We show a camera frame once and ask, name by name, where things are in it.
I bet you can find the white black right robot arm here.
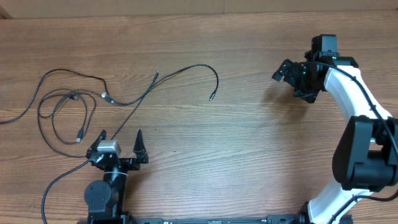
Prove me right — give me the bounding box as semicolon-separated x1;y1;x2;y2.
264;34;397;223

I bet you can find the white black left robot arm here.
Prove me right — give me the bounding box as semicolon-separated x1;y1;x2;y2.
84;130;149;223

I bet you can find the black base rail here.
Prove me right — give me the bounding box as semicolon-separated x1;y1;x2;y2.
78;213;310;224

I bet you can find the short black cable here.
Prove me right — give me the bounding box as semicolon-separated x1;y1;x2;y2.
39;89;115;145

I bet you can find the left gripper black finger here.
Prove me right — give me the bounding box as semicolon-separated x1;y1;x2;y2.
133;129;149;164
86;129;106;157

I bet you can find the thick black USB-A cable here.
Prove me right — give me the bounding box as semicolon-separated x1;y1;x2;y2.
37;71;160;159

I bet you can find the thin black USB-C cable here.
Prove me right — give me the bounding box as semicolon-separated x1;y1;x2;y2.
0;63;220;125

